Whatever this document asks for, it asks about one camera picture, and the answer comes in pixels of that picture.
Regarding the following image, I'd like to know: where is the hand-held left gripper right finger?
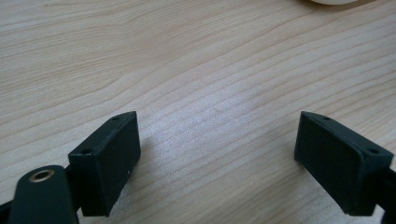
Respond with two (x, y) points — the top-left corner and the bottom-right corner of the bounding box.
(293, 111), (394, 217)

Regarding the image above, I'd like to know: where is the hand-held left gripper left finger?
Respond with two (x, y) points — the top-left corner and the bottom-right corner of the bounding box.
(67, 111), (142, 217)

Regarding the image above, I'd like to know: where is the white plastic bin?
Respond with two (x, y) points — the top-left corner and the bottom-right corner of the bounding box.
(306, 0), (359, 6)

